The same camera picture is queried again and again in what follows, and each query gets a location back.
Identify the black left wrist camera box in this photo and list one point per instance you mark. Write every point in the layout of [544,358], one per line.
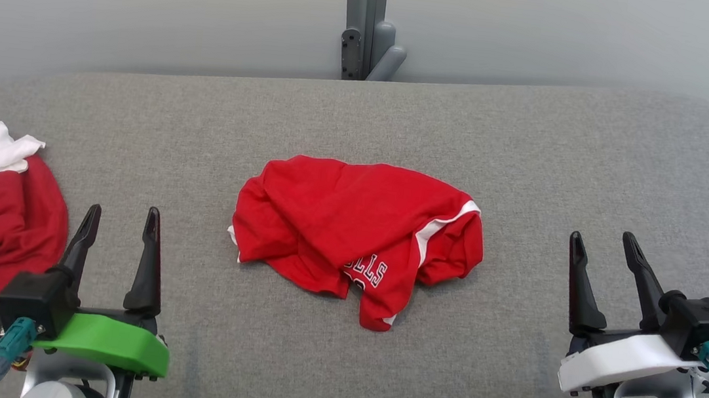
[34,300]

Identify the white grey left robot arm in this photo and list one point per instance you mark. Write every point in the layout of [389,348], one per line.
[64,392]

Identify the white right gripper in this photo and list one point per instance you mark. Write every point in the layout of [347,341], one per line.
[614,361]

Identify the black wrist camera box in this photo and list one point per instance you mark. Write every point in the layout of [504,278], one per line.
[703,325]
[34,300]

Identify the red shorts with white stripe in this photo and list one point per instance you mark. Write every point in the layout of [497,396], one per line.
[339,224]

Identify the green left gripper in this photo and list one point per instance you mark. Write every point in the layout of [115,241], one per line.
[116,339]

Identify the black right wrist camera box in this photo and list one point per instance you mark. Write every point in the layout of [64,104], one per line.
[703,325]

